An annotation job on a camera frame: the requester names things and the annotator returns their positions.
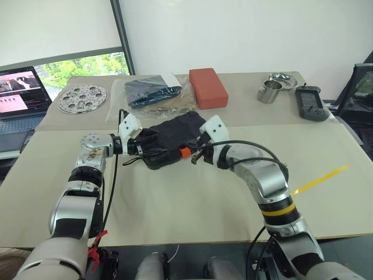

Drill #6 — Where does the white roller blind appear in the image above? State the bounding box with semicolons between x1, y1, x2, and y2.
0;0;123;67

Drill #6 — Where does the red tie on cable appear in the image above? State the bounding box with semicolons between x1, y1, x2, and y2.
87;229;108;274

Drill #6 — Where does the black plastic tool case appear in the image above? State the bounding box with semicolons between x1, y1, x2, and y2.
121;110;210;172

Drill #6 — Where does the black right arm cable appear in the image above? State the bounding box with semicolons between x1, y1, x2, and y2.
203;141;290;280

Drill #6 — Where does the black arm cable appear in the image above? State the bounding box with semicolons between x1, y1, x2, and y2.
100;108;129;234
203;141;290;280

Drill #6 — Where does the black office chair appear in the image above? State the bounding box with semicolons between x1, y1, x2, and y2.
335;52;373;161

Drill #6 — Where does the red rectangular block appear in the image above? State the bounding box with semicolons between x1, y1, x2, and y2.
188;67;229;110

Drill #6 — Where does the grey rounded shape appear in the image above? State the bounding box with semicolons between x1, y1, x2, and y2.
136;252;170;280

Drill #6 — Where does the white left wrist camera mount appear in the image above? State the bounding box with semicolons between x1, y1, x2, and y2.
117;113;144;155

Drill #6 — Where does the open laptop computer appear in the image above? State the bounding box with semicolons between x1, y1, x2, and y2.
0;66;53;152

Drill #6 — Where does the round perforated metal plate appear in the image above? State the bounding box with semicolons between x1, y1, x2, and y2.
57;84;109;114

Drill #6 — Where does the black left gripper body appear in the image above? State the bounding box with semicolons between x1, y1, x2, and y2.
127;135;153;159

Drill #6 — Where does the stainless steel bowl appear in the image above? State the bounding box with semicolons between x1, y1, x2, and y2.
268;72;298;92

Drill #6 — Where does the thin white wire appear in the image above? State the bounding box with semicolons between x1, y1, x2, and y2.
168;244;180;263

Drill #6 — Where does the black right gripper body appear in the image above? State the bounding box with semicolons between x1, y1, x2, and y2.
194;136;217;165

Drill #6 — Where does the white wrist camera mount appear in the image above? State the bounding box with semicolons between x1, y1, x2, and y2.
117;113;144;155
200;115;230;146

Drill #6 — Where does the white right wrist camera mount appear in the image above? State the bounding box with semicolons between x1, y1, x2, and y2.
200;115;230;146

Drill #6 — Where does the dark grey window post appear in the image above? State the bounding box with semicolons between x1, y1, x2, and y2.
110;0;136;76

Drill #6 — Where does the clear plastic bag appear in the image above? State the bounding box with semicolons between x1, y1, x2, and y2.
104;73;199;123

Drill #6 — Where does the stainless steel mug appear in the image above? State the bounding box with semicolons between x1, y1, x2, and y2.
256;80;284;104

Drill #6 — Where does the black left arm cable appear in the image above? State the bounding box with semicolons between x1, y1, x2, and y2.
100;108;129;234

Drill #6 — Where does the dark grey handheld controller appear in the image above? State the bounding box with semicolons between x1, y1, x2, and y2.
294;83;329;122

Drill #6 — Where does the yellow plastic strip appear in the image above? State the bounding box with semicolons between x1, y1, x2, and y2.
291;164;351;195

